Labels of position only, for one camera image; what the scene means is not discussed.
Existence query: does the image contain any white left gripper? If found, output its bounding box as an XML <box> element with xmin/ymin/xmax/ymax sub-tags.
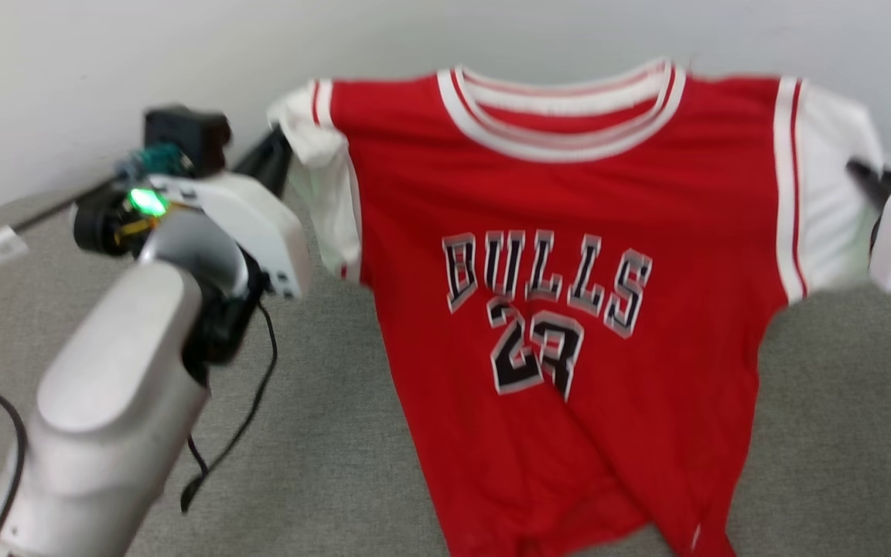
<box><xmin>127</xmin><ymin>127</ymin><xmax>315</xmax><ymax>300</ymax></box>

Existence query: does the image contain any red Bulls jersey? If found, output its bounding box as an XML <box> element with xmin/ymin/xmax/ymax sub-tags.
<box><xmin>268</xmin><ymin>58</ymin><xmax>887</xmax><ymax>557</ymax></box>

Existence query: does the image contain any grey fabric sofa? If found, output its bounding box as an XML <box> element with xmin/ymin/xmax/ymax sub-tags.
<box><xmin>0</xmin><ymin>190</ymin><xmax>891</xmax><ymax>557</ymax></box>

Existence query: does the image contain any black cable with tag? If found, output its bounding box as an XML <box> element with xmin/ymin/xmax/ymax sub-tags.
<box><xmin>0</xmin><ymin>178</ymin><xmax>118</xmax><ymax>265</ymax></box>

